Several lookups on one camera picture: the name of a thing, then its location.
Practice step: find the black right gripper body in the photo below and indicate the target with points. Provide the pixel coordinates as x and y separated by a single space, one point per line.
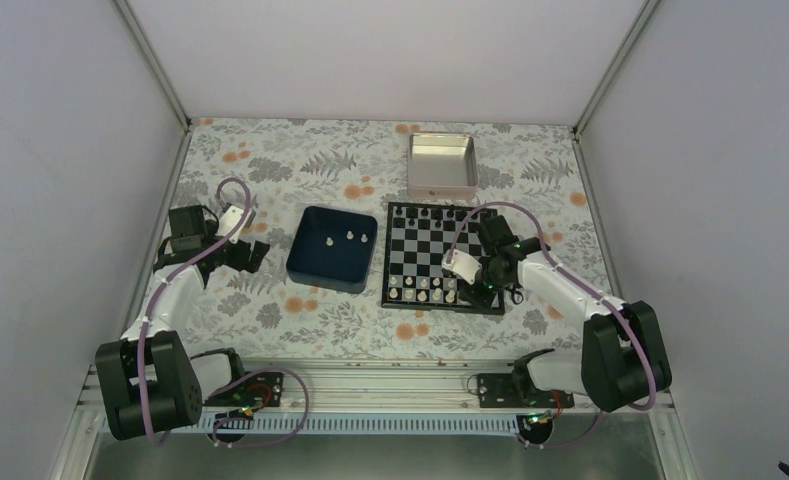
485 299

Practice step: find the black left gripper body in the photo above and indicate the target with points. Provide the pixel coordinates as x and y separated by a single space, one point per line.
238 262

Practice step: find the dark blue piece tray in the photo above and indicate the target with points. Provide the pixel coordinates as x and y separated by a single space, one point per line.
321 255

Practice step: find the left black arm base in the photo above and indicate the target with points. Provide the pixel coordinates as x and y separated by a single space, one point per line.
245 401

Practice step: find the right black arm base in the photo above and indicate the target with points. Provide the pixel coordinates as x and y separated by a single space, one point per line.
504 391

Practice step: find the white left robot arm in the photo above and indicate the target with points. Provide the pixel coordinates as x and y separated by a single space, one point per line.
149 384

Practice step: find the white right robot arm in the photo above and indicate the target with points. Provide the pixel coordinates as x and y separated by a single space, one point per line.
622 360

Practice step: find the black white chess board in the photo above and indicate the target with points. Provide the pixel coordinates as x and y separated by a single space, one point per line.
418 235

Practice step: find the silver metal tin box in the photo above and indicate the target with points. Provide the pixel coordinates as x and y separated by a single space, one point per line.
441 166

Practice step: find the floral patterned table mat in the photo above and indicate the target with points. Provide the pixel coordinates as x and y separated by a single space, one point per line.
361 166

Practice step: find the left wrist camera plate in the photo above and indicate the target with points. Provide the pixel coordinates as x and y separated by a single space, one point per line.
230 218

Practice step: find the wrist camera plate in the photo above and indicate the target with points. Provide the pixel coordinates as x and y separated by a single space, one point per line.
462 265
230 218

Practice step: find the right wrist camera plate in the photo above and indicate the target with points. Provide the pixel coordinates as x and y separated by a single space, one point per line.
462 265

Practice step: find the right aluminium frame post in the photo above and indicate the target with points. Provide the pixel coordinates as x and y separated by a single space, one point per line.
626 47

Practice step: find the aluminium frame post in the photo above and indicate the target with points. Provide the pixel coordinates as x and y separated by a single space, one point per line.
151 58
626 47

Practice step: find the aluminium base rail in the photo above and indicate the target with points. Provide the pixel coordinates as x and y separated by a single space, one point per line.
366 397

